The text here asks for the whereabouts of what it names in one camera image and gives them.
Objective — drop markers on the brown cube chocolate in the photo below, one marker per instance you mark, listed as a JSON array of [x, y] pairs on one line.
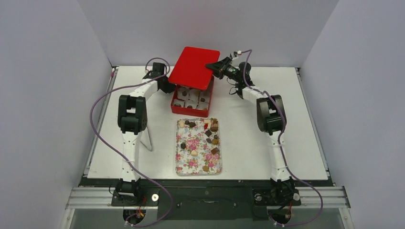
[[215, 150]]

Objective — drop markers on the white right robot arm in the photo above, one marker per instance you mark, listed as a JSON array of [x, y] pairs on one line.
[[271, 120]]

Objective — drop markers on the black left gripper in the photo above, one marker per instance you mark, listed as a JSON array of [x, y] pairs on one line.
[[171, 88]]

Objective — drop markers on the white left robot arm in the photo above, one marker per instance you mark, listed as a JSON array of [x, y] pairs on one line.
[[132, 121]]

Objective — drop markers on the floral serving tray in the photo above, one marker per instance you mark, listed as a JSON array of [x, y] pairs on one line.
[[197, 134]]

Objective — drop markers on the red box lid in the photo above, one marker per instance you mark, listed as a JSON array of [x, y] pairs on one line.
[[190, 70]]

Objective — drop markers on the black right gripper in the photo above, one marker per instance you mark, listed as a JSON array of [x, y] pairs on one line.
[[222, 68]]

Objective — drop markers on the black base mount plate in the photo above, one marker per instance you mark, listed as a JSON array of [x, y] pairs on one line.
[[205, 199]]

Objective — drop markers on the red chocolate box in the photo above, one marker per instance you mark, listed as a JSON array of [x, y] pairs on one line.
[[192, 101]]

